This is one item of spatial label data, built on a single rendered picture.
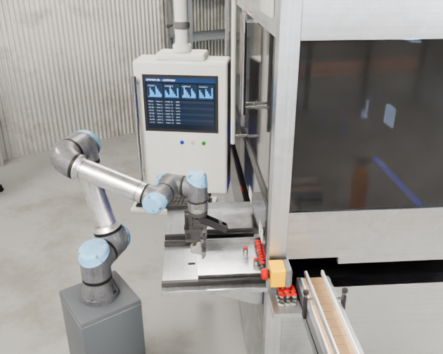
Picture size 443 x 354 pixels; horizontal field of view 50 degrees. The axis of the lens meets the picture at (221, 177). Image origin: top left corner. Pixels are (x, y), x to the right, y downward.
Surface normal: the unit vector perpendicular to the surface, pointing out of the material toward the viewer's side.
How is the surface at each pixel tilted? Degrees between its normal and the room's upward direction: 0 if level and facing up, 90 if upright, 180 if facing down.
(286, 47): 90
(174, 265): 0
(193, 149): 90
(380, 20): 90
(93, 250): 7
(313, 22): 90
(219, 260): 0
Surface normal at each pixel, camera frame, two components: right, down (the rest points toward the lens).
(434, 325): 0.07, 0.41
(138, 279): 0.00, -0.91
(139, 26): 0.58, 0.33
